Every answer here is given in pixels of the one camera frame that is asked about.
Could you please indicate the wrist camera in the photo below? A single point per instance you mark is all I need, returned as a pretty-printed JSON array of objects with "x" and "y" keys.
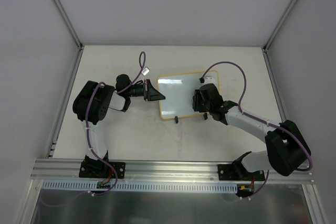
[
  {"x": 145, "y": 71},
  {"x": 207, "y": 80}
]

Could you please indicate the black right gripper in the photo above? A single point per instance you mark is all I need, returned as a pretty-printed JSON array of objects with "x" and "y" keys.
[{"x": 197, "y": 102}]

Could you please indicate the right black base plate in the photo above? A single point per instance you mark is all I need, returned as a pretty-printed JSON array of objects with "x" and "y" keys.
[{"x": 225, "y": 172}]

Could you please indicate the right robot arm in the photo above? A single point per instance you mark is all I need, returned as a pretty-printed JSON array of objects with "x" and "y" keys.
[{"x": 286, "y": 149}]

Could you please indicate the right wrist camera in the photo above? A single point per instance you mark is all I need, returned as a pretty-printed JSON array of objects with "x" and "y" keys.
[{"x": 207, "y": 80}]

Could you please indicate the left aluminium frame post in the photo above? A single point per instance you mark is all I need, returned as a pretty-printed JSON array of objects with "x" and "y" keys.
[{"x": 68, "y": 23}]

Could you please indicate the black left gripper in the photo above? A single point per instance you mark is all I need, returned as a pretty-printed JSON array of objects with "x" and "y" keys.
[{"x": 147, "y": 90}]

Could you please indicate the whiteboard stand with black feet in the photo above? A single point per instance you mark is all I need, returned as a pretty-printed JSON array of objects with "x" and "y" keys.
[{"x": 176, "y": 119}]

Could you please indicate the aluminium rail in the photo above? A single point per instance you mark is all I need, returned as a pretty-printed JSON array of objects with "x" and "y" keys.
[{"x": 156, "y": 171}]

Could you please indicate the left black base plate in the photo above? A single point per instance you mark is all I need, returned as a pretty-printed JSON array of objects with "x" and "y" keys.
[{"x": 98, "y": 169}]

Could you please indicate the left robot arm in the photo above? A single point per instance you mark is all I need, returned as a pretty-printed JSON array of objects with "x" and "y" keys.
[{"x": 92, "y": 105}]

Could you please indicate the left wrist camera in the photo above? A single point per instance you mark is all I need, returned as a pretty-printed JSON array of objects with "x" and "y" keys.
[{"x": 145, "y": 71}]

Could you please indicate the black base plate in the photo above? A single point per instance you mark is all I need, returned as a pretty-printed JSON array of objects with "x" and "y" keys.
[
  {"x": 225, "y": 172},
  {"x": 98, "y": 169}
]

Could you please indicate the yellow framed whiteboard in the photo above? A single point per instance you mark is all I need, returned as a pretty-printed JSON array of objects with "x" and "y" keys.
[{"x": 179, "y": 90}]

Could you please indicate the white slotted cable duct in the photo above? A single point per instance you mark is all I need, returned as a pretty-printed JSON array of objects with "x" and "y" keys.
[{"x": 174, "y": 187}]

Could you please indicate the aluminium frame post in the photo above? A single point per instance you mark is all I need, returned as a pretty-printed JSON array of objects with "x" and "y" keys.
[
  {"x": 68, "y": 23},
  {"x": 284, "y": 16}
]

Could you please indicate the right aluminium frame post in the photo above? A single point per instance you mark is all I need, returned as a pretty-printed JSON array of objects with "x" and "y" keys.
[{"x": 284, "y": 16}]

